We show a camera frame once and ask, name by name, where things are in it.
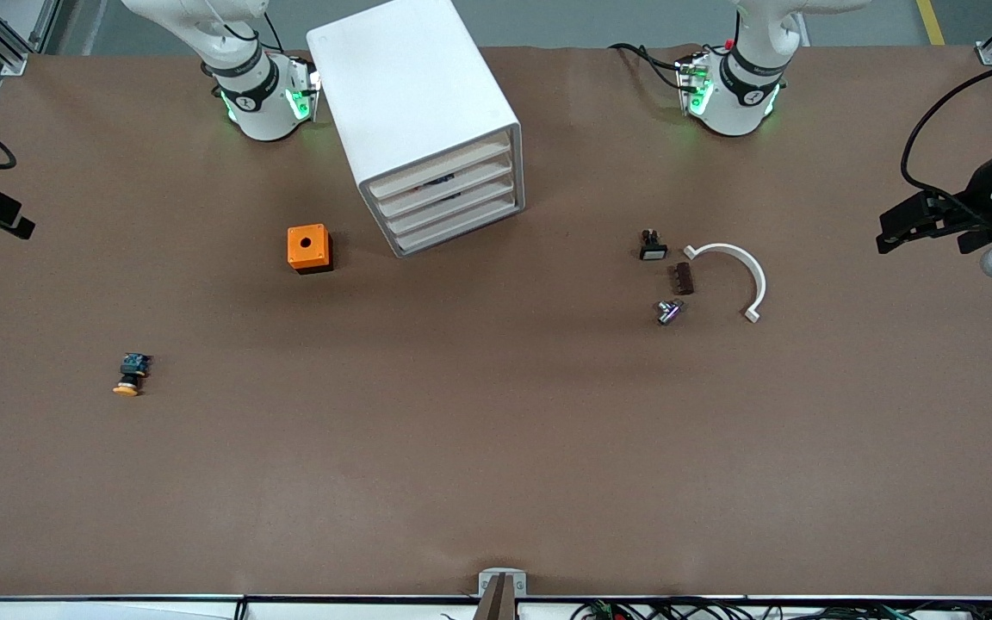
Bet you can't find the brown table mat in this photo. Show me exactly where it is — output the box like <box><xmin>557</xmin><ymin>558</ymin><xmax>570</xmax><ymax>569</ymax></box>
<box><xmin>0</xmin><ymin>43</ymin><xmax>992</xmax><ymax>600</ymax></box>

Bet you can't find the black cable bundle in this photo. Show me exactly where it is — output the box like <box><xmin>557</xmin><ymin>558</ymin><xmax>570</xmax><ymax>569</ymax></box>
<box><xmin>569</xmin><ymin>597</ymin><xmax>992</xmax><ymax>620</ymax></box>

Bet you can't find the orange button enclosure box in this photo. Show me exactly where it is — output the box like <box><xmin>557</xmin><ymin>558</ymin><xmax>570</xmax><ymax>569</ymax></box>
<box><xmin>287</xmin><ymin>224</ymin><xmax>334</xmax><ymax>275</ymax></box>

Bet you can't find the black left arm base cable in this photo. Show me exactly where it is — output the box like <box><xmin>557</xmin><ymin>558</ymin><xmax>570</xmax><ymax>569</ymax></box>
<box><xmin>609</xmin><ymin>41</ymin><xmax>689</xmax><ymax>92</ymax></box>

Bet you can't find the white curved plastic arc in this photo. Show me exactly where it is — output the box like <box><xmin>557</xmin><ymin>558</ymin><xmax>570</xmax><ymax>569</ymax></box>
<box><xmin>683</xmin><ymin>243</ymin><xmax>768</xmax><ymax>325</ymax></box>

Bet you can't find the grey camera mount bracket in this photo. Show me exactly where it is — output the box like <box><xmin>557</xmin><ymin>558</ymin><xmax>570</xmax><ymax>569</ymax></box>
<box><xmin>472</xmin><ymin>568</ymin><xmax>529</xmax><ymax>620</ymax></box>

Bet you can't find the white plastic drawer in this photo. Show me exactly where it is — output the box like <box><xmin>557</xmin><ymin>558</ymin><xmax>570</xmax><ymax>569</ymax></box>
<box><xmin>394</xmin><ymin>196</ymin><xmax>523</xmax><ymax>257</ymax></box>
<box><xmin>375</xmin><ymin>155</ymin><xmax>517</xmax><ymax>218</ymax></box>
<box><xmin>365</xmin><ymin>129</ymin><xmax>515</xmax><ymax>201</ymax></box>
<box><xmin>385</xmin><ymin>177</ymin><xmax>519</xmax><ymax>237</ymax></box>

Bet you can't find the white drawer cabinet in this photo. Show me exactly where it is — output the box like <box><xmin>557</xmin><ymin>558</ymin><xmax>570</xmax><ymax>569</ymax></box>
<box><xmin>306</xmin><ymin>0</ymin><xmax>526</xmax><ymax>259</ymax></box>

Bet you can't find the black right arm base cable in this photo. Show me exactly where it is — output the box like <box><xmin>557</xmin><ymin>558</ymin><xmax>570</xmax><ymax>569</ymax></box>
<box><xmin>248</xmin><ymin>4</ymin><xmax>287</xmax><ymax>55</ymax></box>

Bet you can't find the black arm base cable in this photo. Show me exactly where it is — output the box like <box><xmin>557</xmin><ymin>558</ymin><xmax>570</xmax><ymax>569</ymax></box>
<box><xmin>609</xmin><ymin>41</ymin><xmax>689</xmax><ymax>92</ymax></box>
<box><xmin>248</xmin><ymin>4</ymin><xmax>287</xmax><ymax>55</ymax></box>

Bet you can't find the push button with orange cap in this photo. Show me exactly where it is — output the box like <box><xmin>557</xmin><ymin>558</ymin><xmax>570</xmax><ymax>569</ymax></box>
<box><xmin>111</xmin><ymin>351</ymin><xmax>153</xmax><ymax>399</ymax></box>

